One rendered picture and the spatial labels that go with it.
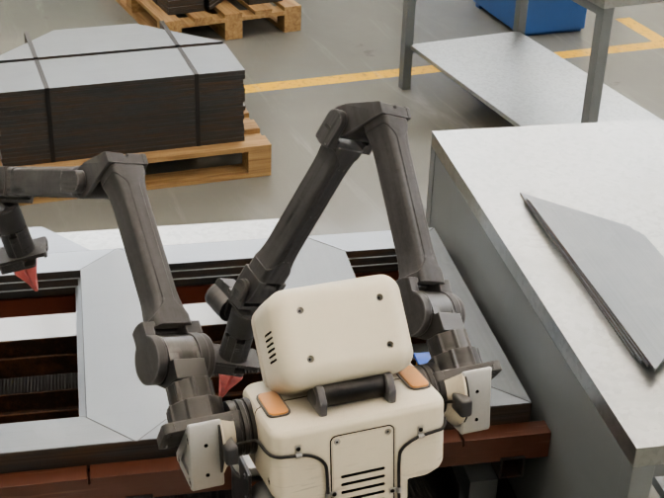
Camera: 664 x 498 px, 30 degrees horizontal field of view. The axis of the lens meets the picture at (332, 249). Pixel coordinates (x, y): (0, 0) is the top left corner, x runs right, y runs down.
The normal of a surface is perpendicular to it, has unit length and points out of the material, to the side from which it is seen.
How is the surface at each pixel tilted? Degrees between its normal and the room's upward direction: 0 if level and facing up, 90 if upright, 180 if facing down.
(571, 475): 90
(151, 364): 74
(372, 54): 0
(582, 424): 90
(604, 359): 0
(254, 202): 0
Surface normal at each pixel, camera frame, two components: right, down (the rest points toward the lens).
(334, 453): 0.34, 0.34
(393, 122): 0.67, -0.35
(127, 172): 0.51, -0.54
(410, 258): -0.70, -0.22
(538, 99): 0.03, -0.87
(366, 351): 0.27, -0.24
